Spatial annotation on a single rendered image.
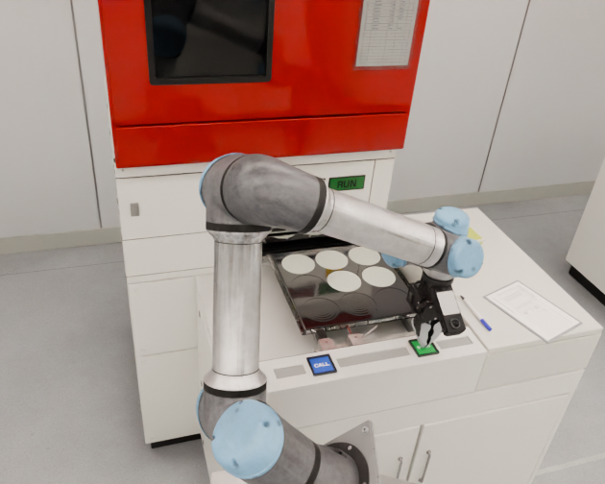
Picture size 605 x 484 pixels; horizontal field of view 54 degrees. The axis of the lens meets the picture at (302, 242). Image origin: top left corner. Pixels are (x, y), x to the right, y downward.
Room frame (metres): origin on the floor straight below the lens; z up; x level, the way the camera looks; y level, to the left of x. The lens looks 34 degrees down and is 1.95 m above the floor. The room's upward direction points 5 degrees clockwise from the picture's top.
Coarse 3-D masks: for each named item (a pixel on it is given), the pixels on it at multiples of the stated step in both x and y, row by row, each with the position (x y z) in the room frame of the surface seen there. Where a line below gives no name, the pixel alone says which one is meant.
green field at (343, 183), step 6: (330, 180) 1.60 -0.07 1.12; (336, 180) 1.60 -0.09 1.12; (342, 180) 1.61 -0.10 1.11; (348, 180) 1.62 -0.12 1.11; (354, 180) 1.62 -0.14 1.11; (360, 180) 1.63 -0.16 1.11; (330, 186) 1.60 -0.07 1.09; (336, 186) 1.61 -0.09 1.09; (342, 186) 1.61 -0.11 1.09; (348, 186) 1.62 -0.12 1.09; (354, 186) 1.63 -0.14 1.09; (360, 186) 1.63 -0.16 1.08
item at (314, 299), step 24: (360, 264) 1.48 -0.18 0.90; (384, 264) 1.49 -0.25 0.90; (288, 288) 1.34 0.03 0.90; (312, 288) 1.35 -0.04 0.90; (360, 288) 1.36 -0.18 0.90; (384, 288) 1.38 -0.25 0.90; (408, 288) 1.39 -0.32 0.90; (312, 312) 1.24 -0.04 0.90; (336, 312) 1.25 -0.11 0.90; (360, 312) 1.26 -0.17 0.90; (384, 312) 1.27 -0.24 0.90; (408, 312) 1.28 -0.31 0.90
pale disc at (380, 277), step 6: (366, 270) 1.46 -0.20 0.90; (372, 270) 1.46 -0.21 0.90; (378, 270) 1.46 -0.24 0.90; (384, 270) 1.46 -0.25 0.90; (366, 276) 1.43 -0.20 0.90; (372, 276) 1.43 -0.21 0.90; (378, 276) 1.43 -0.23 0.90; (384, 276) 1.44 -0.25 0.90; (390, 276) 1.44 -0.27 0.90; (372, 282) 1.40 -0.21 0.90; (378, 282) 1.40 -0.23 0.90; (384, 282) 1.40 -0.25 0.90; (390, 282) 1.40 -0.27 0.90
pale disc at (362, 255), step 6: (354, 252) 1.55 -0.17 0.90; (360, 252) 1.55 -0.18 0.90; (366, 252) 1.55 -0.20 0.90; (372, 252) 1.56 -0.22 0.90; (354, 258) 1.51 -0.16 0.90; (360, 258) 1.51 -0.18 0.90; (366, 258) 1.52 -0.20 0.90; (372, 258) 1.52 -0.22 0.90; (378, 258) 1.52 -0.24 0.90; (366, 264) 1.49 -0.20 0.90; (372, 264) 1.49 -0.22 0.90
